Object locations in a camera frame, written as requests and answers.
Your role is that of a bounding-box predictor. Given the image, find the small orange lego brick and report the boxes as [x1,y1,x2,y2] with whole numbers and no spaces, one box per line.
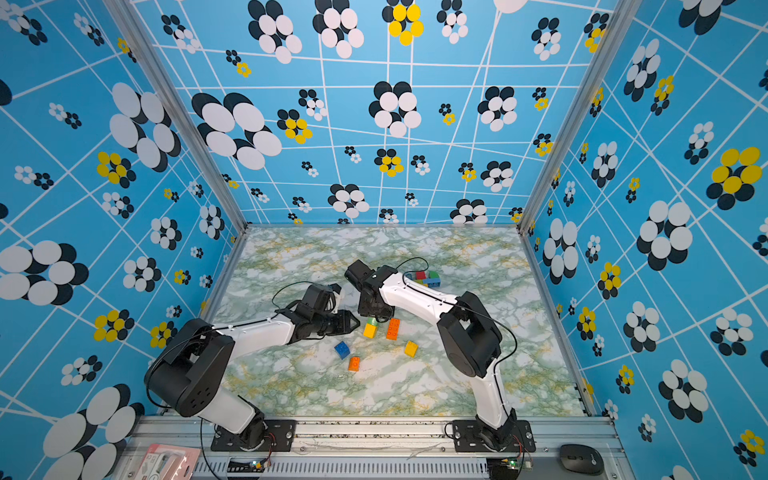
[348,356,361,372]

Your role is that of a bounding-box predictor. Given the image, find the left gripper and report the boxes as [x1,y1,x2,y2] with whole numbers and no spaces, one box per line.
[314,309,364,335]

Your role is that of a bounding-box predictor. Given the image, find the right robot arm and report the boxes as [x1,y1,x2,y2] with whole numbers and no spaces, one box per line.
[345,260,517,451]

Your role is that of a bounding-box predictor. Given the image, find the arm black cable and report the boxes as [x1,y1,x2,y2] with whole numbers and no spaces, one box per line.
[271,280,316,316]
[392,256,520,421]

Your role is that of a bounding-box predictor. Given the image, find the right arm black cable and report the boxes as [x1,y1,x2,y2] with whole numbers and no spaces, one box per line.
[392,256,520,421]

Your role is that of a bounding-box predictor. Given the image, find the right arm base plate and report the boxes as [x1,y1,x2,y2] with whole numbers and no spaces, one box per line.
[449,419,537,455]

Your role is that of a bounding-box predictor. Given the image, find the orange long lego brick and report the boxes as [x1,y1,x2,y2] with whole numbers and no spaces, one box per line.
[386,318,401,341]

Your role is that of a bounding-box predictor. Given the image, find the yellow lego brick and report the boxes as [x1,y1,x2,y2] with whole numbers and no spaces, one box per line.
[404,341,419,358]
[363,324,378,339]

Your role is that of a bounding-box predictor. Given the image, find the black computer mouse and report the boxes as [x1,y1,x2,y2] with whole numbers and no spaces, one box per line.
[559,443,605,476]

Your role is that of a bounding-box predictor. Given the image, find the aluminium front rail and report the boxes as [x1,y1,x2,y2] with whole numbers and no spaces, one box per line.
[113,416,637,479]

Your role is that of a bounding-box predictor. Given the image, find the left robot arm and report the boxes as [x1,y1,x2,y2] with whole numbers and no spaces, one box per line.
[144,284,361,451]

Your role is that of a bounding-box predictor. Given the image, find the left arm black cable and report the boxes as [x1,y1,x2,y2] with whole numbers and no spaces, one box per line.
[271,280,316,316]

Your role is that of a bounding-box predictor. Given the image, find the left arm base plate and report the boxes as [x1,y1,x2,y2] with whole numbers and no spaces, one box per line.
[210,419,298,452]

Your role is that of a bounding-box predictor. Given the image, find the pink packaged item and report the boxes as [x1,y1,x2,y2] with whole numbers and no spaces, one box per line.
[134,444,201,480]

